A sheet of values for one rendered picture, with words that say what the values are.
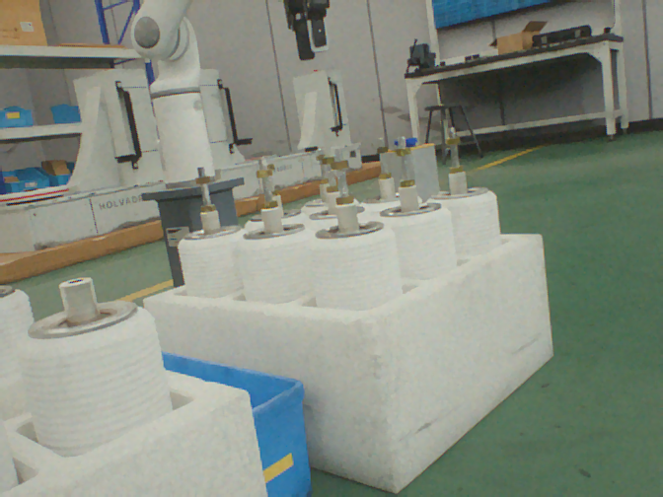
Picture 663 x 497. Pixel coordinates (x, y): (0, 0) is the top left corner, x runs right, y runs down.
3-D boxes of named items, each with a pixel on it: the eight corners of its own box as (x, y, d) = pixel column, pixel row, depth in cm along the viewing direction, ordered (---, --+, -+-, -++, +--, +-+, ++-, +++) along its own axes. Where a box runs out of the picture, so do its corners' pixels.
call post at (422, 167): (402, 325, 116) (378, 154, 111) (422, 314, 121) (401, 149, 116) (435, 328, 112) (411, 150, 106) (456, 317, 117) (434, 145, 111)
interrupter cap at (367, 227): (399, 227, 69) (398, 221, 69) (347, 243, 64) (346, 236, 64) (351, 226, 75) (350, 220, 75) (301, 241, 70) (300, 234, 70)
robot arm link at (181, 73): (155, 18, 127) (172, 106, 130) (124, 12, 118) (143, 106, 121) (194, 8, 124) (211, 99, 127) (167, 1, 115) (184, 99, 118)
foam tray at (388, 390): (167, 423, 89) (141, 299, 86) (345, 332, 118) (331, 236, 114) (397, 496, 63) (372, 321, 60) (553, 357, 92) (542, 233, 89)
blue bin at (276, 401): (88, 470, 79) (66, 378, 77) (165, 431, 87) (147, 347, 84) (246, 550, 58) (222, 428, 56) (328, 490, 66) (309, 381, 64)
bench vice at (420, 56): (423, 73, 554) (419, 43, 550) (442, 69, 545) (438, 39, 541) (403, 73, 521) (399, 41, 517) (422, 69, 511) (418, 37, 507)
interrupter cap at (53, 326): (12, 336, 47) (10, 327, 47) (108, 306, 52) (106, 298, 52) (57, 348, 41) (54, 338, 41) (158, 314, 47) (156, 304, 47)
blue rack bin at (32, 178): (-22, 200, 546) (-28, 176, 543) (20, 193, 578) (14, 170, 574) (13, 195, 520) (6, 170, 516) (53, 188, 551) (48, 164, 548)
